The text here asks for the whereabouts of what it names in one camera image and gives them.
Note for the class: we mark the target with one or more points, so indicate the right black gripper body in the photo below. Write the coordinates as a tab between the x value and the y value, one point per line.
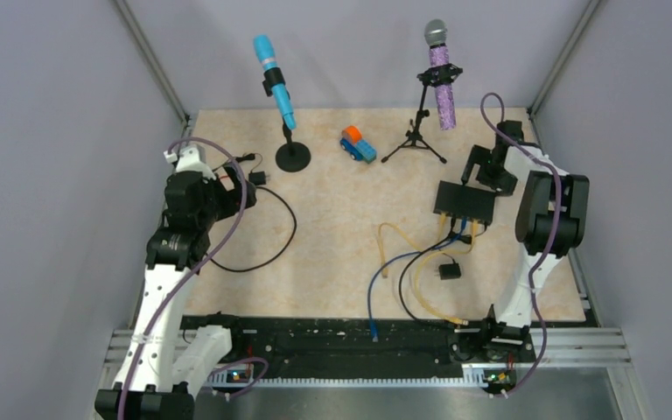
495	178

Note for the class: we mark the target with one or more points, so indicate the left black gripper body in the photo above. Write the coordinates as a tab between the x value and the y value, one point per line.
229	201

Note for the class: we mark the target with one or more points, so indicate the black network switch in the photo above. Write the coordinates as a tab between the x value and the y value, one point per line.
464	202

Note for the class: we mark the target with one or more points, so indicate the black switch power adapter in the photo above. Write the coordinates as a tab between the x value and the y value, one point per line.
452	270

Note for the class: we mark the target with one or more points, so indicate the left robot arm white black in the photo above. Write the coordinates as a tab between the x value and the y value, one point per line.
203	206

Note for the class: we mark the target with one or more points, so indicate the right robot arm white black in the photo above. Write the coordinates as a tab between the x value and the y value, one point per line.
550	222

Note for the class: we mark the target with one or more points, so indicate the black tripod mic stand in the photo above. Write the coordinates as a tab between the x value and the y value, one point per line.
420	133

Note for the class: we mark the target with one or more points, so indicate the colourful toy block truck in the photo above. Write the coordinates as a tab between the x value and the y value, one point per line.
356	146

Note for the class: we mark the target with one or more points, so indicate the purple glitter microphone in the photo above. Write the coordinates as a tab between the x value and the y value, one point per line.
435	35

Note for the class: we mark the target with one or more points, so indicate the cyan microphone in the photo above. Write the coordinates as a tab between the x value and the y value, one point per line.
274	82

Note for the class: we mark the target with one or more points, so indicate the small black wall charger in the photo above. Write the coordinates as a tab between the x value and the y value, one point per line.
258	178

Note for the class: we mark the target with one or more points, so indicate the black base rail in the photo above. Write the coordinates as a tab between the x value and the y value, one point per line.
348	349

